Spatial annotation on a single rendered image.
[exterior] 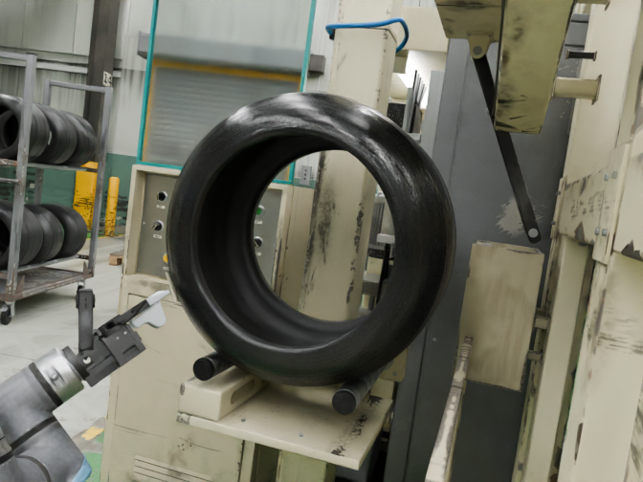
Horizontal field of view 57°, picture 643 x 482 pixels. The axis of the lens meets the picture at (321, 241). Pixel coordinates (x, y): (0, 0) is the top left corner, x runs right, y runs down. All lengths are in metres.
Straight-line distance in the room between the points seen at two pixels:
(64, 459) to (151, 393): 1.01
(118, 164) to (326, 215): 9.94
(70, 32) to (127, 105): 1.72
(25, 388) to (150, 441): 1.08
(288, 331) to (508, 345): 0.48
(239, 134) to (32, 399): 0.57
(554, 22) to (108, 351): 0.91
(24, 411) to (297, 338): 0.57
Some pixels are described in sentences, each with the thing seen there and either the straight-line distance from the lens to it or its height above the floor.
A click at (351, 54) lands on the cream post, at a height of 1.59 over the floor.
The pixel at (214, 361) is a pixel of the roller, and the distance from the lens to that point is 1.18.
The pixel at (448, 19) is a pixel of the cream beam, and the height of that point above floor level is 1.64.
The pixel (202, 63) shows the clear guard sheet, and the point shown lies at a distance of 2.00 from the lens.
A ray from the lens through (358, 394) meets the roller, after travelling 1.11.
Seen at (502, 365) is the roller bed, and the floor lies 0.95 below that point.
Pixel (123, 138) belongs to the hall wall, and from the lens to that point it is 11.26.
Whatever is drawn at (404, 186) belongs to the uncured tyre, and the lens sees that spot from 1.02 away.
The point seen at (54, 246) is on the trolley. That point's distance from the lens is 5.21.
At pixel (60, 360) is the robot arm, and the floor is 0.92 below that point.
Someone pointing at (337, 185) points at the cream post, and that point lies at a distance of 1.43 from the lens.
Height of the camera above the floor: 1.27
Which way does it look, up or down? 5 degrees down
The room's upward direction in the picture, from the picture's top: 8 degrees clockwise
